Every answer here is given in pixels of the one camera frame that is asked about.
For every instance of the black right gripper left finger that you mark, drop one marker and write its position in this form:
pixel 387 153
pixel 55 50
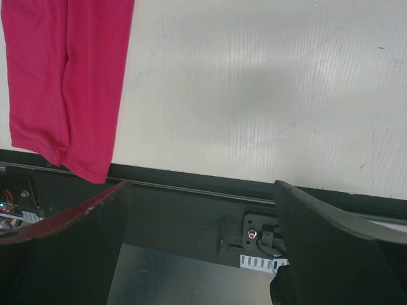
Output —
pixel 68 258

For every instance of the pink t shirt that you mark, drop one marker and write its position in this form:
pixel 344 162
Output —
pixel 65 67

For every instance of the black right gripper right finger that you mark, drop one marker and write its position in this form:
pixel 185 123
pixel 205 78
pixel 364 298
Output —
pixel 335 257

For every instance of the white cable duct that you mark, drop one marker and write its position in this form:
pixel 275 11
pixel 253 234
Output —
pixel 30 217
pixel 261 264

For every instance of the left white cable duct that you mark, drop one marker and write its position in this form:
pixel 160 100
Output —
pixel 30 217

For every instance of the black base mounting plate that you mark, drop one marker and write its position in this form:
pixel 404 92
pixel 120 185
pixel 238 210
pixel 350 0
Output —
pixel 203 217

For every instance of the right white cable duct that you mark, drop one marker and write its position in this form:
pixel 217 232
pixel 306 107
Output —
pixel 261 264

